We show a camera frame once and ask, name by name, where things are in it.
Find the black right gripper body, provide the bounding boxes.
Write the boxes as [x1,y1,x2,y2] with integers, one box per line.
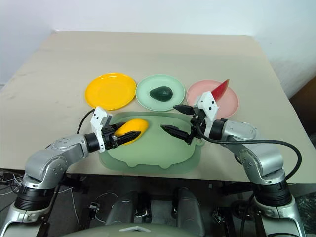
[189,105,207,139]

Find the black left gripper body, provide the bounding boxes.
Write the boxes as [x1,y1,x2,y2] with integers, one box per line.
[100,123,119,151]

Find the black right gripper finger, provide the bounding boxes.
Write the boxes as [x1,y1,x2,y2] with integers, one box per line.
[160,125,194,146]
[173,104,195,116]

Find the yellow toy mango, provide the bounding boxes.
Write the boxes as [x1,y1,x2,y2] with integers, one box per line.
[114,118,150,146]

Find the yellow plastic plate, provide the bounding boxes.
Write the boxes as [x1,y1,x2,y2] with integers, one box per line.
[84,72,137,111]

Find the pink plastic plate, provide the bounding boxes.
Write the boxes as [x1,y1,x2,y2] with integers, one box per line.
[186,79,240,119]

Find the light green plastic plate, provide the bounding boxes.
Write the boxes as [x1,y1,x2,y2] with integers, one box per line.
[135,74,186,112]

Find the dark green toy avocado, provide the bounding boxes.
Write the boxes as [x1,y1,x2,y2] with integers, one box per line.
[149,86,174,102]

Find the light green tray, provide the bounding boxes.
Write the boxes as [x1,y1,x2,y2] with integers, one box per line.
[98,111,206,173]

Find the red watermelon slice toy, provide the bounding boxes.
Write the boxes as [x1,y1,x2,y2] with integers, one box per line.
[211,79,231,102]

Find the dark rounded robot leg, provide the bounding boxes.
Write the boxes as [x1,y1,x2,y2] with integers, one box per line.
[105,189,152,226]
[172,187,206,237]

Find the grey-green robot torso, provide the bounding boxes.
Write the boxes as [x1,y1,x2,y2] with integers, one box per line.
[61,217,218,237]

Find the brown cardboard box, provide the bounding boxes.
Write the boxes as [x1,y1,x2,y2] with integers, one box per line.
[288,75,316,149]

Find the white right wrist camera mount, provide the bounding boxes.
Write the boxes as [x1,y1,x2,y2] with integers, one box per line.
[194,91,221,138]

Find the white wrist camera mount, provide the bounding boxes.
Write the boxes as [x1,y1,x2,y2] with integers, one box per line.
[90,106,114,152]
[194,91,221,138]

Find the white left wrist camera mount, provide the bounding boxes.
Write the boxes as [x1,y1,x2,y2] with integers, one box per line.
[90,106,114,152]

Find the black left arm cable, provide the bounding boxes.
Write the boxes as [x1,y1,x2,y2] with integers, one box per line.
[76,108,96,135]

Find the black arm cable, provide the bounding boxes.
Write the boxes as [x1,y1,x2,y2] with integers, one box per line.
[76,108,96,135]
[196,122,303,182]

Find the black table frame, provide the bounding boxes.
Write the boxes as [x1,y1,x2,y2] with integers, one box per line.
[61,172,250,197]

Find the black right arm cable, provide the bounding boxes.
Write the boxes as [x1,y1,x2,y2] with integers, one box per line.
[196,122,303,182]

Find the white loose wires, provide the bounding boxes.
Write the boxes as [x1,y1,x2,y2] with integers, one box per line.
[0,172,27,197]

